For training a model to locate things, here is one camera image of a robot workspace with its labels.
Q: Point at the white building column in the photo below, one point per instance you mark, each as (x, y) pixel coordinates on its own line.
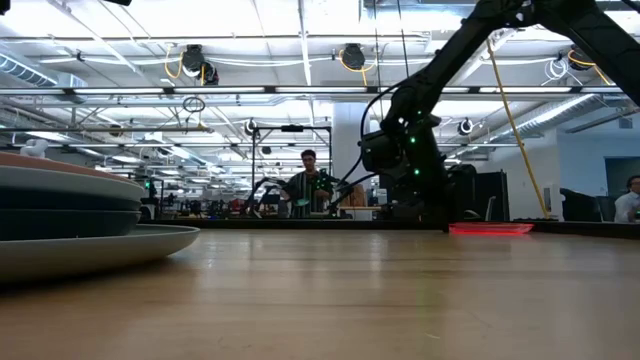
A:
(350, 135)

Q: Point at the person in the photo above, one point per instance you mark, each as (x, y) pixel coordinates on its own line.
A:
(306, 192)
(627, 205)

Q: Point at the black office chair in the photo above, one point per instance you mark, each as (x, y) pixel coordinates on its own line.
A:
(580, 205)

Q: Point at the silver ventilation duct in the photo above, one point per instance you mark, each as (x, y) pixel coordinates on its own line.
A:
(545, 117)

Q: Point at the large grey plastic plate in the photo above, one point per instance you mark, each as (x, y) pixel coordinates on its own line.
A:
(100, 250)

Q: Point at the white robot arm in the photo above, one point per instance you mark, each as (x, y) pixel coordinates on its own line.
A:
(35, 147)

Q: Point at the light grey-blue plastic plate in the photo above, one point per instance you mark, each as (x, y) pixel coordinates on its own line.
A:
(75, 184)

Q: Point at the black background robot arm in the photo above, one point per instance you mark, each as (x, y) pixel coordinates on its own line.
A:
(350, 190)
(262, 187)

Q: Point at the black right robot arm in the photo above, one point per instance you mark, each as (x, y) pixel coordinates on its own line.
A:
(450, 65)

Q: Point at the red translucent plastic plate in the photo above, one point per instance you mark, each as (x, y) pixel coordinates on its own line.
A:
(490, 229)

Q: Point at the dark teal plastic plate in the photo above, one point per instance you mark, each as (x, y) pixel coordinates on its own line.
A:
(60, 225)
(60, 201)

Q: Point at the black background rig frame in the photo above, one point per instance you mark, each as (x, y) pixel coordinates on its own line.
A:
(292, 128)

